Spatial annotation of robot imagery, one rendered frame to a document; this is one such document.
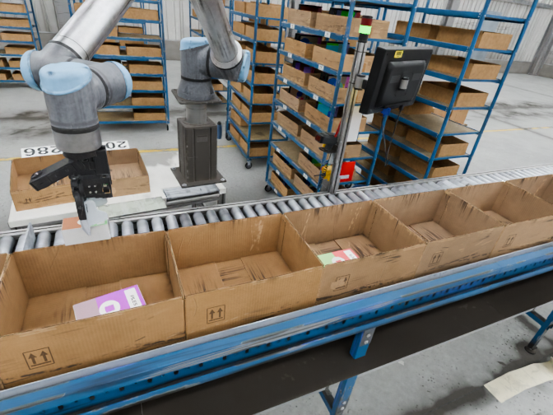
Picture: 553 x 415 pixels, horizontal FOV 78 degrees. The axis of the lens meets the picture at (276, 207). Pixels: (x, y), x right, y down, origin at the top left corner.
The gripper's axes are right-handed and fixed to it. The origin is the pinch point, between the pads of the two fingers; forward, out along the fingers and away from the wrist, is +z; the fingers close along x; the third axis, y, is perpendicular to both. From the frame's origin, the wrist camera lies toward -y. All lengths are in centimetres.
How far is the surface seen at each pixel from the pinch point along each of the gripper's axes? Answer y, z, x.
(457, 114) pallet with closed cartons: 543, 82, 331
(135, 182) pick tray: 14, 34, 87
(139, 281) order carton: 10.3, 26.7, 5.2
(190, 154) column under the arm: 43, 23, 92
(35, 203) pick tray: -29, 38, 83
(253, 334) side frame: 37, 25, -26
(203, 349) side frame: 23.1, 24.6, -26.6
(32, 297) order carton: -18.1, 26.9, 7.1
